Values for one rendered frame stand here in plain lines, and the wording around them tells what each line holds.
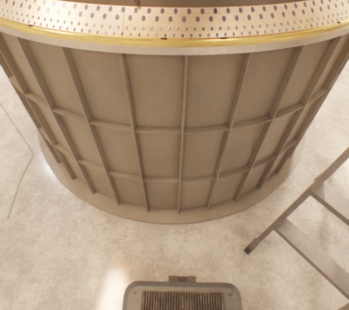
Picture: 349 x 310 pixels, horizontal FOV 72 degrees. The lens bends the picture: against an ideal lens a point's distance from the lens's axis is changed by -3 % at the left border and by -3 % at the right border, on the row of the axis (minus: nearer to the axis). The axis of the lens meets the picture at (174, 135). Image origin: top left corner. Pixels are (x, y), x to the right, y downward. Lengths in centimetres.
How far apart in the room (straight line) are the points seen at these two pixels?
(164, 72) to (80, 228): 118
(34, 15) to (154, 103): 46
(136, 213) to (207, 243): 47
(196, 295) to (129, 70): 98
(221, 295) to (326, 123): 174
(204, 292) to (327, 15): 117
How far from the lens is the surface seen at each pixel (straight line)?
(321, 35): 93
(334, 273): 144
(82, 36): 79
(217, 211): 166
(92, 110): 104
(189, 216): 162
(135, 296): 128
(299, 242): 141
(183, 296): 127
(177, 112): 93
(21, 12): 97
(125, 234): 163
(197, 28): 75
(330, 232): 189
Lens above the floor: 152
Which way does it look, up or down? 49 degrees down
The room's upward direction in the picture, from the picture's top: 1 degrees clockwise
